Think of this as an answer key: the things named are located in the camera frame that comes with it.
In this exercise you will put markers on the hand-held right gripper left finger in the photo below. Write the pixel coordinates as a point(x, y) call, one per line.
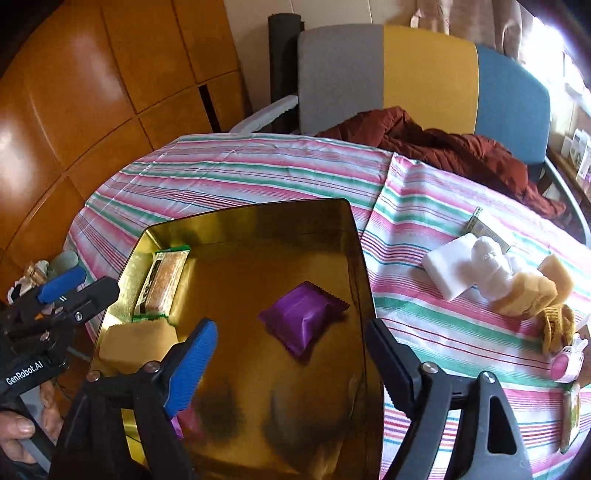
point(194, 364)

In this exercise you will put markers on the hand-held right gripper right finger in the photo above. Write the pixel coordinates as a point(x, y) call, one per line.
point(395, 364)

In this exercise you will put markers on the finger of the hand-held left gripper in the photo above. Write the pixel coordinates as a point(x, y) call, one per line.
point(62, 282)
point(92, 295)

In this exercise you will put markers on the purple snack packet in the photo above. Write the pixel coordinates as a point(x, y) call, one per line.
point(187, 422)
point(300, 318)

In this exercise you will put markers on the white foam block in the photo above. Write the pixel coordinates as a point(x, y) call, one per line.
point(445, 267)

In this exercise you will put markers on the gold metal tin box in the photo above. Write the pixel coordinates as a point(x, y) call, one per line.
point(258, 258)

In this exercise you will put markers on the green and white carton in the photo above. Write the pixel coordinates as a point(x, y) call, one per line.
point(485, 227)

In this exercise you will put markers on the yellow knitted cloth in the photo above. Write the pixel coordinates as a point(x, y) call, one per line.
point(556, 330)

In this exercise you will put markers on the pink hair roller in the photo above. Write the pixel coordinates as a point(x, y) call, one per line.
point(565, 364)

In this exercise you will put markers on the clear yellow cake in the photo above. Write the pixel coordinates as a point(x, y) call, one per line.
point(571, 415)

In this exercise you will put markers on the small square yellow sponge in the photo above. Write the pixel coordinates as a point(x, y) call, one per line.
point(558, 274)

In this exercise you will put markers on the person's left hand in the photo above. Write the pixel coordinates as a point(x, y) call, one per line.
point(18, 429)

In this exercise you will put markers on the crumpled plastic bag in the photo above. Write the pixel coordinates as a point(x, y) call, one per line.
point(60, 264)

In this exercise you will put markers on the flat yellow sponge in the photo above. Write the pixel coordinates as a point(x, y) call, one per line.
point(134, 344)

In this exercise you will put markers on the green wrapped snack bar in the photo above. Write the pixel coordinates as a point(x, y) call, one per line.
point(161, 281)

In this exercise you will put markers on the white cotton wad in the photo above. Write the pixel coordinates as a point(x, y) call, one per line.
point(489, 267)

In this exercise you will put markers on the wooden cabinet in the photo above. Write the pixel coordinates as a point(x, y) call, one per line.
point(92, 92)

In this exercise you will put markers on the striped tablecloth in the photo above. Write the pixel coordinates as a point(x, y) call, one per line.
point(277, 170)

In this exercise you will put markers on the dark red jacket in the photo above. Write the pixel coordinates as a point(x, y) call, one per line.
point(461, 152)

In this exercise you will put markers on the wooden shelf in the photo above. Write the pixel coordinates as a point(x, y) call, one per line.
point(565, 168)

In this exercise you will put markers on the white box on shelf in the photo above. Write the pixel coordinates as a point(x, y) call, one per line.
point(581, 152)

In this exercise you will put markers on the grey yellow blue chair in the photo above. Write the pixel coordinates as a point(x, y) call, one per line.
point(429, 78)

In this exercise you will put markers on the beige curtain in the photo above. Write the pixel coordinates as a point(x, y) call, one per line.
point(508, 23)

